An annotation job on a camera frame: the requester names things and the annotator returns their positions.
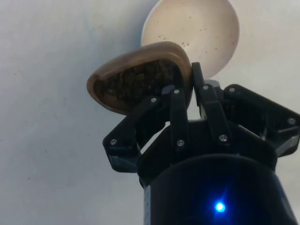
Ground white bowl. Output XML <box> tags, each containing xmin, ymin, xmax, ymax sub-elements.
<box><xmin>141</xmin><ymin>0</ymin><xmax>240</xmax><ymax>80</ymax></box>

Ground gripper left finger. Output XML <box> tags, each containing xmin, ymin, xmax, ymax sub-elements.
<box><xmin>102</xmin><ymin>85</ymin><xmax>189</xmax><ymax>173</ymax></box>

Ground brown cup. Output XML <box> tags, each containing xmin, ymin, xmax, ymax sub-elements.
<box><xmin>86</xmin><ymin>41</ymin><xmax>194</xmax><ymax>116</ymax></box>

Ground coffee beans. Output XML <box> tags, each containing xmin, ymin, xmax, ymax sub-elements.
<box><xmin>94</xmin><ymin>58</ymin><xmax>178</xmax><ymax>108</ymax></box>

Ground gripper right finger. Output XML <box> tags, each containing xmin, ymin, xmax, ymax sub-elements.
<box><xmin>191</xmin><ymin>61</ymin><xmax>300</xmax><ymax>158</ymax></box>

